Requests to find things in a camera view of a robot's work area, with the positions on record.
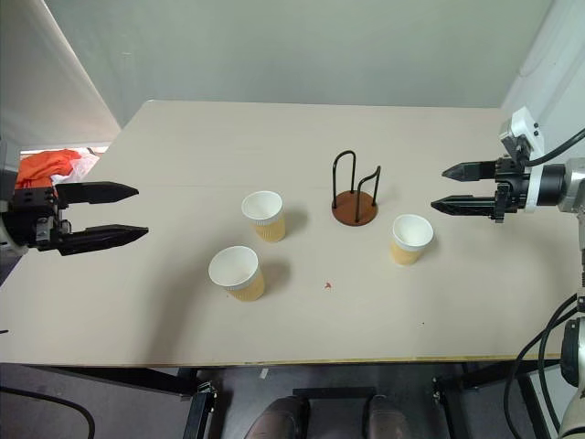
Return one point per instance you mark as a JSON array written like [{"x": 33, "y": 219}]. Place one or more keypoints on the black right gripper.
[{"x": 514, "y": 187}]

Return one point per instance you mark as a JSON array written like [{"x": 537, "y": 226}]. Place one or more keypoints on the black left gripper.
[{"x": 32, "y": 219}]

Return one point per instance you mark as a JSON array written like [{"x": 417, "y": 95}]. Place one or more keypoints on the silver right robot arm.
[{"x": 573, "y": 183}]

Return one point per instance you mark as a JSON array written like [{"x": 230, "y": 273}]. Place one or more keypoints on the ribbed tan paper cup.
[
  {"x": 404, "y": 253},
  {"x": 249, "y": 285},
  {"x": 269, "y": 226}
]

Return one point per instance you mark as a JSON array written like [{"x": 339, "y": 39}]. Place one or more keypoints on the white plastic bag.
[{"x": 84, "y": 164}]

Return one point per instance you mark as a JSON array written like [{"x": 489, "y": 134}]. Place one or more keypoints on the orange cloth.
[{"x": 45, "y": 167}]

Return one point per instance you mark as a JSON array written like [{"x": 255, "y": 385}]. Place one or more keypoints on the small red scrap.
[{"x": 327, "y": 285}]

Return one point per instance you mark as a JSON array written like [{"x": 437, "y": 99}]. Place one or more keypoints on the dark rounded shape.
[{"x": 281, "y": 418}]

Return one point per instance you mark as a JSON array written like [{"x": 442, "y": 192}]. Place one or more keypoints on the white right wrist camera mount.
[{"x": 525, "y": 125}]

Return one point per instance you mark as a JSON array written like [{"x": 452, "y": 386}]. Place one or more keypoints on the black table frame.
[{"x": 137, "y": 379}]

